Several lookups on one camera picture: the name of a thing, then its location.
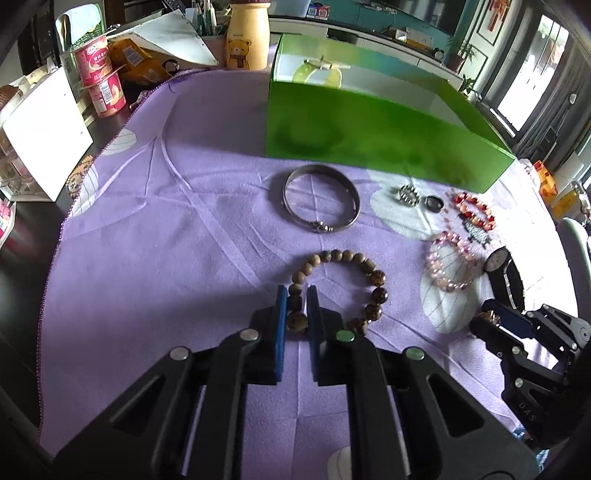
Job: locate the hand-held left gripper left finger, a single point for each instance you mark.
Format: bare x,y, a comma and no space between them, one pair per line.
279,332

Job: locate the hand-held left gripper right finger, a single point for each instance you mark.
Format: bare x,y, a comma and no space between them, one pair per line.
314,332

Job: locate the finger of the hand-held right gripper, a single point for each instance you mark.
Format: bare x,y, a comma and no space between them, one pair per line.
512,321
494,337

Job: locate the black wrist watch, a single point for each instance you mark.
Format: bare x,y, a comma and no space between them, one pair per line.
496,261

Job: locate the silver bangle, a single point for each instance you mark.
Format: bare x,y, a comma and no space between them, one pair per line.
354,214

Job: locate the green cardboard box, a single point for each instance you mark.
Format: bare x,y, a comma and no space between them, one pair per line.
369,134

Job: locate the grey chair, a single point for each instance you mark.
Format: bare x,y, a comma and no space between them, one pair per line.
577,240

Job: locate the yellow carton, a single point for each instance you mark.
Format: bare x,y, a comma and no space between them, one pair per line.
565,205

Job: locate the orange carton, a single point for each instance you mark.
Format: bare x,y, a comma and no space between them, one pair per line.
545,182

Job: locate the purple flower cloth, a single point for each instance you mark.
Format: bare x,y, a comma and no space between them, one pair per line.
161,230

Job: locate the grey curtain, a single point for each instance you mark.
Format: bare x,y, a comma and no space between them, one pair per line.
554,115

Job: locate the small potted plant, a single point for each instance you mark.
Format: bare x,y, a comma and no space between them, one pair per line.
470,87

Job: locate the brown bead craft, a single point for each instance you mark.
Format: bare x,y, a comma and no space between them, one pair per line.
81,177

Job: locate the pale green wrist watch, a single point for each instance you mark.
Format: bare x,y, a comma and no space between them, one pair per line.
321,71

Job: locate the tall potted plant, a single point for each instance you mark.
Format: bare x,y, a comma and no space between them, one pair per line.
464,53

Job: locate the yellow bear bottle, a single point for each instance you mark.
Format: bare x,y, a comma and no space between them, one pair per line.
247,46

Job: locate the pink yogurt cup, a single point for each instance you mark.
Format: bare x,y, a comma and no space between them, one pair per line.
92,60
107,94

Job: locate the white box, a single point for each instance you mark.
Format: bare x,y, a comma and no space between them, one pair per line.
46,134

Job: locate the orange snack packet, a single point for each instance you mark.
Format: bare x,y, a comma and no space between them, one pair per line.
138,60

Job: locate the white paper folder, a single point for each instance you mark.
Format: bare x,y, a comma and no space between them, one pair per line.
180,41

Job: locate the pen holder with pens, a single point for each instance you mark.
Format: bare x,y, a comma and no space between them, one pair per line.
205,23

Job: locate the green white packet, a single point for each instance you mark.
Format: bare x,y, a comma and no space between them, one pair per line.
76,27

